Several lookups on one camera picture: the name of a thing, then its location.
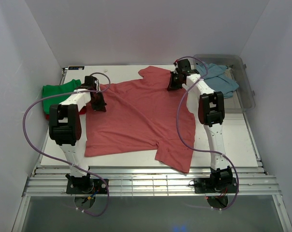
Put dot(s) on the aluminium table frame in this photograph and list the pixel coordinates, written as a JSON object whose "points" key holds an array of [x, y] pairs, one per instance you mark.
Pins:
{"points": [[138, 174]]}

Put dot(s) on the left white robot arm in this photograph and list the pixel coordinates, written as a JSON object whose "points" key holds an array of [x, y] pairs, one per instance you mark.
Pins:
{"points": [[65, 128]]}

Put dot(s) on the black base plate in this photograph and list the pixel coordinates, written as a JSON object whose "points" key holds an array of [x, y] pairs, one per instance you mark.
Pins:
{"points": [[87, 186], [205, 185]]}

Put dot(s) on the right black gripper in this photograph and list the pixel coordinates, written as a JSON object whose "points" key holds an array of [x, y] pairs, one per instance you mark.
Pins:
{"points": [[172, 86]]}

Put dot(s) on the blue t shirt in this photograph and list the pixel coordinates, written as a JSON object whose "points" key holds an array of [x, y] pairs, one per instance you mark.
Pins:
{"points": [[215, 77]]}

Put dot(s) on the clear plastic bin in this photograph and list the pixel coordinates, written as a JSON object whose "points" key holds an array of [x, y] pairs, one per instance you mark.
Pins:
{"points": [[235, 79]]}

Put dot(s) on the blue label sticker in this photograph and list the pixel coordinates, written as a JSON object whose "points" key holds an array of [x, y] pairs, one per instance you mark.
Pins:
{"points": [[76, 68]]}

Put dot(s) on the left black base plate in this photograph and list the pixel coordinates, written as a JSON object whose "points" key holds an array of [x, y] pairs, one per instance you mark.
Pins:
{"points": [[87, 186]]}

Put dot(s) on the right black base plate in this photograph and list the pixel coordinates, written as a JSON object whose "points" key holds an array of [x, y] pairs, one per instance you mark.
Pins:
{"points": [[205, 185]]}

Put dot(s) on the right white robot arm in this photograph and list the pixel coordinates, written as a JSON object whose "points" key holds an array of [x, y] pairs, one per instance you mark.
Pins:
{"points": [[211, 114]]}

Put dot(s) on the folded green t shirt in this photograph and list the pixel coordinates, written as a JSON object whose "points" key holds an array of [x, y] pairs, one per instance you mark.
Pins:
{"points": [[50, 90]]}

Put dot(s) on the salmon pink t shirt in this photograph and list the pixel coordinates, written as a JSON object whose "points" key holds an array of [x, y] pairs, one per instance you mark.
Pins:
{"points": [[141, 115]]}

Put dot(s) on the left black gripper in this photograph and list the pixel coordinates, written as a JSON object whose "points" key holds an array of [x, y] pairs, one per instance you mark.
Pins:
{"points": [[100, 107]]}

